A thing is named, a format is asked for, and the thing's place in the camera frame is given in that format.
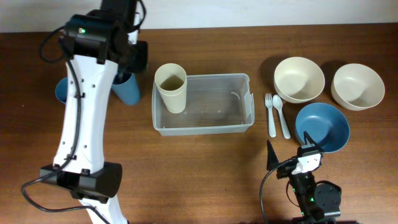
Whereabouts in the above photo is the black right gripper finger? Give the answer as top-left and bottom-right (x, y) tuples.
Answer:
(303, 131), (324, 153)
(267, 140), (279, 171)

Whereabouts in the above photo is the blue cup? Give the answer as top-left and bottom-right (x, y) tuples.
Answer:
(111, 73), (141, 105)
(55, 77), (68, 104)

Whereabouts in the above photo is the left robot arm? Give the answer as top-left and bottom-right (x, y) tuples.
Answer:
(39, 1), (147, 223)

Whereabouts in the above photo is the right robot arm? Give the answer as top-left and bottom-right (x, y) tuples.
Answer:
(259, 132), (342, 223)

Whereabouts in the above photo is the clear plastic storage container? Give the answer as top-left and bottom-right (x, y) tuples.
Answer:
(152, 73), (255, 136)

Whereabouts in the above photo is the blue bowl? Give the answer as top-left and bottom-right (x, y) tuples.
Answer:
(295, 103), (350, 153)

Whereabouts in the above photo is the white plastic spoon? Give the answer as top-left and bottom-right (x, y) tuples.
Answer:
(272, 95), (291, 139)

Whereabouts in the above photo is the white plastic fork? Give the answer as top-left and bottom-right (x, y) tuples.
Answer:
(264, 93), (276, 138)

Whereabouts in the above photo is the beige bowl left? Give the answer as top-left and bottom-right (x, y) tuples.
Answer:
(274, 57), (325, 103)

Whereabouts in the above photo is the beige bowl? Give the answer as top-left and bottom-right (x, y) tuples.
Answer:
(331, 63), (386, 111)
(274, 57), (325, 103)

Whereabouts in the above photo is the beige bowl right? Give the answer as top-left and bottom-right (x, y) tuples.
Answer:
(331, 63), (386, 111)

